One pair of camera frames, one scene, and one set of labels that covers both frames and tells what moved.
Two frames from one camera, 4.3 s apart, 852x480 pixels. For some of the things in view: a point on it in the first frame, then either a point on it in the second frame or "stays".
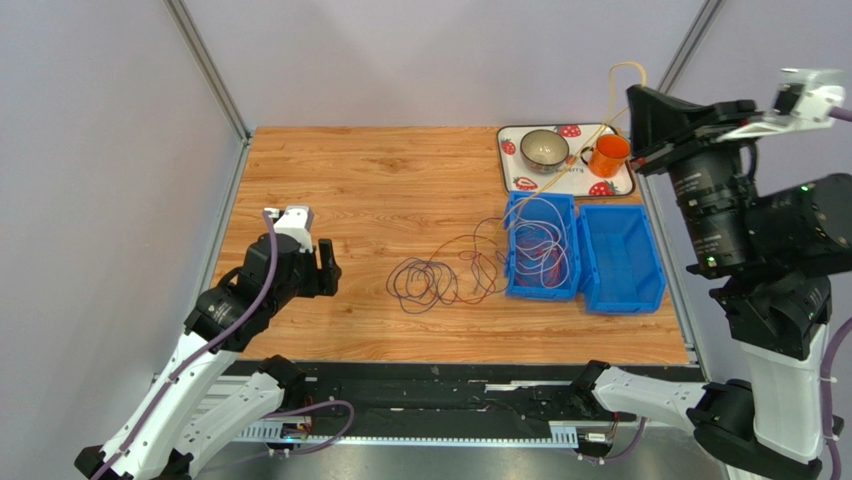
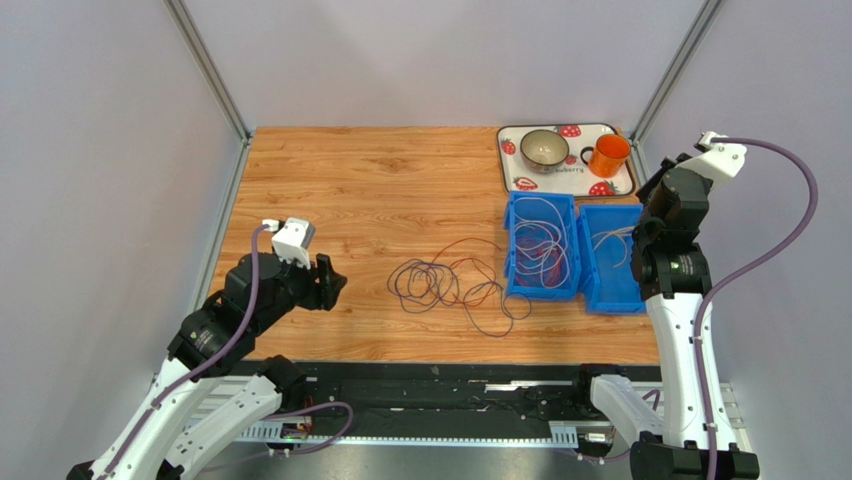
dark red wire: [538, 261] stays
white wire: [541, 241] stays
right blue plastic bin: [617, 263] stays
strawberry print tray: [573, 177] stays
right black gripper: [683, 143] to [653, 180]
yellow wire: [605, 124] to [621, 232]
